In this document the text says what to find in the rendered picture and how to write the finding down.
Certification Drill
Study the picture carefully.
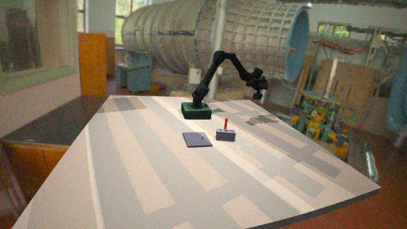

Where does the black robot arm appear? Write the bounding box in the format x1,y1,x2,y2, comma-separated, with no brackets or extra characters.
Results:
191,50,268,109

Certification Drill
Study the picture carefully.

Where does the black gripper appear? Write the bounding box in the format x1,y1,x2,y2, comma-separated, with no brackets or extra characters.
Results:
251,75,265,100

